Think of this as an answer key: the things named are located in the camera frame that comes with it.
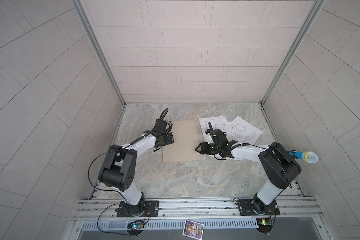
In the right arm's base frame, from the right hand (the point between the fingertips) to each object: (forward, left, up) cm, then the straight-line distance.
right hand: (198, 150), depth 89 cm
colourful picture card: (-37, +6, -1) cm, 38 cm away
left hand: (+9, +16, +2) cm, 18 cm away
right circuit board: (-38, -27, -5) cm, 47 cm away
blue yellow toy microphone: (-17, -45, +21) cm, 53 cm away
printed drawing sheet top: (+13, -32, -3) cm, 34 cm away
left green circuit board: (-35, +31, +1) cm, 47 cm away
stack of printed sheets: (+22, -17, -2) cm, 28 cm away
